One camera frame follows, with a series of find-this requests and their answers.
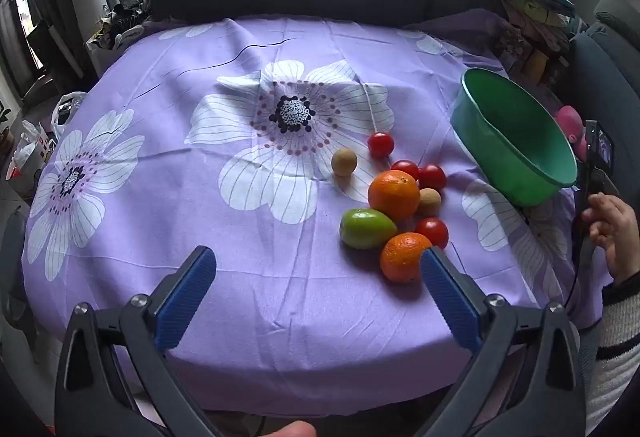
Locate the clear plastic bag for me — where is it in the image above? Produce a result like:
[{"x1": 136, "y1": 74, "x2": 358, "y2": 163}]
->
[{"x1": 50, "y1": 90, "x2": 89, "y2": 140}]

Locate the grey pillow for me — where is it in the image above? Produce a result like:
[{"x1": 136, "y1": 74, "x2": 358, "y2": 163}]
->
[{"x1": 594, "y1": 0, "x2": 640, "y2": 40}]

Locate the large orange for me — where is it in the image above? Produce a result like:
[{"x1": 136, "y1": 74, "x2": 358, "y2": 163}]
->
[{"x1": 368, "y1": 170, "x2": 421, "y2": 221}]

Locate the brown longan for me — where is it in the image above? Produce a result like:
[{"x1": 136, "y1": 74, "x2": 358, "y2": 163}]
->
[
  {"x1": 331, "y1": 148, "x2": 359, "y2": 177},
  {"x1": 416, "y1": 188, "x2": 443, "y2": 218}
]

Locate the grey bin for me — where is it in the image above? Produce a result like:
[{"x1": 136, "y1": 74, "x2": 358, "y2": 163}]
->
[{"x1": 0, "y1": 204, "x2": 33, "y2": 348}]

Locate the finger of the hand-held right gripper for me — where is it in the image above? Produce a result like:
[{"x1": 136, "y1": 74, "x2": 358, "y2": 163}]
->
[{"x1": 584, "y1": 119, "x2": 599, "y2": 168}]

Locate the green mango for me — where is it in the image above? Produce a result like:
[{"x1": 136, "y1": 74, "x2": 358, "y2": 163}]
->
[{"x1": 339, "y1": 208, "x2": 398, "y2": 250}]

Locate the person's left hand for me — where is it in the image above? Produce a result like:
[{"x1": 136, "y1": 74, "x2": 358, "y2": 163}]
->
[{"x1": 276, "y1": 420, "x2": 317, "y2": 437}]

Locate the person's right forearm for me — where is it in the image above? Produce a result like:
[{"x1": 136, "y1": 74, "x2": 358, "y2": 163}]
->
[{"x1": 584, "y1": 269, "x2": 640, "y2": 435}]

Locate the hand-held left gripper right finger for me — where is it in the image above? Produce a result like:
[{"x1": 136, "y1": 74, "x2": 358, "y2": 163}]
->
[{"x1": 419, "y1": 245, "x2": 587, "y2": 437}]

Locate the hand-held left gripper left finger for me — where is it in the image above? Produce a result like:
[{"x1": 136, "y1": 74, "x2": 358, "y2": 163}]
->
[{"x1": 54, "y1": 245, "x2": 223, "y2": 437}]

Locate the person's right hand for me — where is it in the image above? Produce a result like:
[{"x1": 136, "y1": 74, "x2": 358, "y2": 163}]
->
[{"x1": 581, "y1": 192, "x2": 640, "y2": 286}]

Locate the pile of dark clothes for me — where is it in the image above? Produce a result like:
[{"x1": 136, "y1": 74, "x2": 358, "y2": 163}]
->
[{"x1": 102, "y1": 0, "x2": 153, "y2": 49}]

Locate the yellow container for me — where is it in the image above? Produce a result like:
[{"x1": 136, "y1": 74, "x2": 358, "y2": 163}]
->
[{"x1": 529, "y1": 50, "x2": 552, "y2": 79}]

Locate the white paper bag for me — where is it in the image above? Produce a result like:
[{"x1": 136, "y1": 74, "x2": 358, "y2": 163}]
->
[{"x1": 5, "y1": 118, "x2": 57, "y2": 200}]

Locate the green plastic basin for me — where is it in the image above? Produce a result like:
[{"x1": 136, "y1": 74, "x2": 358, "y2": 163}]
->
[{"x1": 450, "y1": 67, "x2": 579, "y2": 208}]

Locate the black cable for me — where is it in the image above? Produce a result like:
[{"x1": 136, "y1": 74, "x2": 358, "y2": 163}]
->
[{"x1": 564, "y1": 212, "x2": 588, "y2": 310}]

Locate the purple floral cloth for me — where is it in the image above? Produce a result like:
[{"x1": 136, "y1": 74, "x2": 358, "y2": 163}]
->
[{"x1": 20, "y1": 14, "x2": 613, "y2": 418}]

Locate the small orange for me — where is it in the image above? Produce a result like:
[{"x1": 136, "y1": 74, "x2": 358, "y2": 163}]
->
[{"x1": 379, "y1": 232, "x2": 433, "y2": 283}]

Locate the white board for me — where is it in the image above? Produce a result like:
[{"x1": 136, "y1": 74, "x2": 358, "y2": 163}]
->
[{"x1": 69, "y1": 0, "x2": 121, "y2": 79}]

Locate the red cherry tomato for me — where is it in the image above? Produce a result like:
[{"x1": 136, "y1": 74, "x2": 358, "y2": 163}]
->
[
  {"x1": 390, "y1": 160, "x2": 421, "y2": 181},
  {"x1": 418, "y1": 164, "x2": 448, "y2": 191},
  {"x1": 415, "y1": 217, "x2": 450, "y2": 250},
  {"x1": 367, "y1": 132, "x2": 395, "y2": 159}
]

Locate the potted plant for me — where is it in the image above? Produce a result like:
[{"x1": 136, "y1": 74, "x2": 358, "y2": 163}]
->
[{"x1": 0, "y1": 100, "x2": 13, "y2": 148}]

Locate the pink plush toy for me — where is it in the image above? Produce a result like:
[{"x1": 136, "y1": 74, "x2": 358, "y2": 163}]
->
[{"x1": 553, "y1": 106, "x2": 589, "y2": 162}]

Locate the dark teal sofa armrest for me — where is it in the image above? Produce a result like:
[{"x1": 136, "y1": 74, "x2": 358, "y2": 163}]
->
[{"x1": 567, "y1": 30, "x2": 640, "y2": 198}]

